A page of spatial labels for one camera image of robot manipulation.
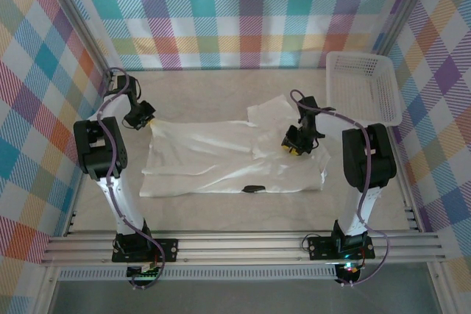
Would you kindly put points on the white t-shirt with black print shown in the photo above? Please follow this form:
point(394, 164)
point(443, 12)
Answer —
point(202, 167)

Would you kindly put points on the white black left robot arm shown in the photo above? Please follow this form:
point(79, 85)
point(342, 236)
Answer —
point(99, 152)

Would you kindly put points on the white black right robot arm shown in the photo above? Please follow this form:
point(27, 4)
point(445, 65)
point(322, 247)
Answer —
point(368, 159)

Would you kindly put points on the white plastic mesh basket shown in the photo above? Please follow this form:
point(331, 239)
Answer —
point(333, 82)

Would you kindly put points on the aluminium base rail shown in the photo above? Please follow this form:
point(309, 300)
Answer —
point(239, 246)

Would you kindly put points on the aluminium frame post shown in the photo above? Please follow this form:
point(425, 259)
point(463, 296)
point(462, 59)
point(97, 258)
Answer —
point(403, 9)
point(79, 16)

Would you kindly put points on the aluminium frame leg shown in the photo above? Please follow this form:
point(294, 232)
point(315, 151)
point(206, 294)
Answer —
point(44, 292)
point(439, 292)

